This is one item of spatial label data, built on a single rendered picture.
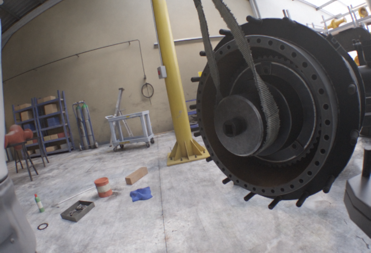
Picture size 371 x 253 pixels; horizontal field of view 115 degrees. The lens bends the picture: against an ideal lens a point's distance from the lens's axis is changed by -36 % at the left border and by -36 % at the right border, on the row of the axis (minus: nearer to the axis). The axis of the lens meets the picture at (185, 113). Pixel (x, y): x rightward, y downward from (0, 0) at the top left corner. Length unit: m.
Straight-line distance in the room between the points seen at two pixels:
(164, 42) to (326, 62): 2.83
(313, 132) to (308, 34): 0.23
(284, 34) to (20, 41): 9.16
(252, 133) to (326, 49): 0.24
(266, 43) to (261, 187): 0.35
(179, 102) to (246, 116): 2.57
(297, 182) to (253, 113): 0.19
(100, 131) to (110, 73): 2.06
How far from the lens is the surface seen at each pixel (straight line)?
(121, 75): 6.56
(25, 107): 7.72
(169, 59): 3.01
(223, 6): 0.44
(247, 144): 0.41
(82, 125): 6.42
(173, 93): 2.93
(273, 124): 0.40
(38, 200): 2.49
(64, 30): 7.94
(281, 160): 0.55
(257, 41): 0.43
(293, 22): 0.44
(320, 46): 0.44
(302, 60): 0.38
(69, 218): 2.06
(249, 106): 0.38
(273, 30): 0.48
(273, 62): 0.51
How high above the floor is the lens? 0.93
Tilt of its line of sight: 4 degrees down
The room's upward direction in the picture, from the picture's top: 11 degrees counter-clockwise
